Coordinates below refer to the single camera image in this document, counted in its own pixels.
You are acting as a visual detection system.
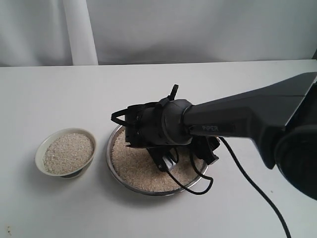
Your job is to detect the large steel basin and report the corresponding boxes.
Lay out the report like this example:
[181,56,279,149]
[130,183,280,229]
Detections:
[106,126,208,196]

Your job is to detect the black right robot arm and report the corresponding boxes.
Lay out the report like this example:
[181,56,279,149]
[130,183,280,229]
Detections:
[125,72,317,199]

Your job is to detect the rice in steel basin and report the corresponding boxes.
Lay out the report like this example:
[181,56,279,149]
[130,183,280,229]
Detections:
[111,130,198,192]

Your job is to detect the rice in white bowl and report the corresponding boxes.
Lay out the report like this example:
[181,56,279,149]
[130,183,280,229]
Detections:
[43,133,94,175]

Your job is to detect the small white ceramic bowl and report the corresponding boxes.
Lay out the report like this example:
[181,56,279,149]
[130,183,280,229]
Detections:
[35,128,97,179]

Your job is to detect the white backdrop curtain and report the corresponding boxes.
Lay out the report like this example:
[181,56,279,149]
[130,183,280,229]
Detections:
[0,0,317,66]

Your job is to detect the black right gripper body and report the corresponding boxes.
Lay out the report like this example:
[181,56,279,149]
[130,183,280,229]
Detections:
[125,103,168,148]

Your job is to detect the black camera cable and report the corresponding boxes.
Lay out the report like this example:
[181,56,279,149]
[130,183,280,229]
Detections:
[170,137,292,238]

